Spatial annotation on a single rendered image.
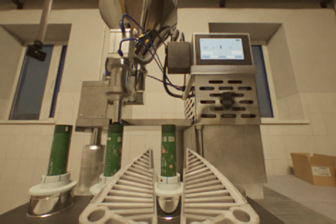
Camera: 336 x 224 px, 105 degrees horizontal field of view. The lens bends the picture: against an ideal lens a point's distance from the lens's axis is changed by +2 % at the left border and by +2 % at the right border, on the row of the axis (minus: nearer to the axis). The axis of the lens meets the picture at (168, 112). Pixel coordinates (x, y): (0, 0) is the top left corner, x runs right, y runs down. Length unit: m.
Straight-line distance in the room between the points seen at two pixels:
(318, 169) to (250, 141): 1.51
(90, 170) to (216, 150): 0.35
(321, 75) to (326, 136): 0.90
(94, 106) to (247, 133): 0.42
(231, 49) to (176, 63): 0.16
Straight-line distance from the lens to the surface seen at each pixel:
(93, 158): 0.45
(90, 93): 0.45
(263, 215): 0.33
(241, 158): 0.38
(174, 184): 0.27
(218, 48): 0.43
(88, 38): 2.66
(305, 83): 2.77
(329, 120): 2.83
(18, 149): 2.65
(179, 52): 0.43
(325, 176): 1.90
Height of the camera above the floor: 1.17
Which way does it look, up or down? 12 degrees up
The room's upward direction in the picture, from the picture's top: straight up
